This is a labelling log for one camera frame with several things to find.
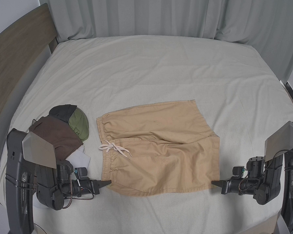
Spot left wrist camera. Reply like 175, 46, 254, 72
74, 167, 88, 180

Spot white garment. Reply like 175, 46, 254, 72
63, 145, 92, 171

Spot bed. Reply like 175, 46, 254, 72
0, 3, 293, 234

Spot tan shorts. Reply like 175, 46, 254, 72
96, 99, 221, 197

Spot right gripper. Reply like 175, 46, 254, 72
221, 178, 244, 195

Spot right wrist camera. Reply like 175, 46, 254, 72
232, 166, 246, 178

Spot black garment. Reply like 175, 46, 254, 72
49, 104, 78, 122

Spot brown garment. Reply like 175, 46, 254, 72
28, 116, 84, 161

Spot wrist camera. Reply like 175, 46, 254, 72
74, 167, 88, 180
232, 166, 246, 178

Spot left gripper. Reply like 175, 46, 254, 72
84, 179, 101, 195

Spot pale grey curtain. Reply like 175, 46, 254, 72
37, 0, 293, 82

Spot olive green garment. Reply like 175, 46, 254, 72
68, 107, 90, 141

